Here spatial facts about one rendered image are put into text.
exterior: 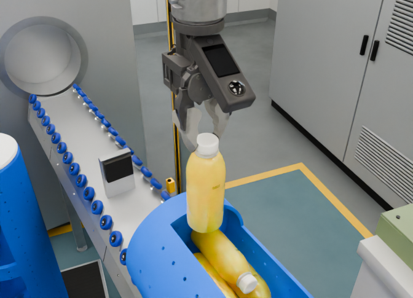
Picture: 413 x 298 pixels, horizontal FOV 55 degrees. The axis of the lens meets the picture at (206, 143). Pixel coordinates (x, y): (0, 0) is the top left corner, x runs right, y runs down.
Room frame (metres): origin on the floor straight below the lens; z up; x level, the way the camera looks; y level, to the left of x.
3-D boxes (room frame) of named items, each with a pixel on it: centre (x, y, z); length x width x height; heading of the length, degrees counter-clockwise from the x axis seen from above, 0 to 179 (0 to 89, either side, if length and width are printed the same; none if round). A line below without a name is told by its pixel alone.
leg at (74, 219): (1.55, 0.72, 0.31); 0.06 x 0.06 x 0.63; 33
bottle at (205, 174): (0.54, 0.00, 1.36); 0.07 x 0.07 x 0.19
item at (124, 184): (1.00, 0.28, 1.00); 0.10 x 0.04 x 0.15; 123
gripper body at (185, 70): (0.55, 0.02, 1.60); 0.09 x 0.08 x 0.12; 33
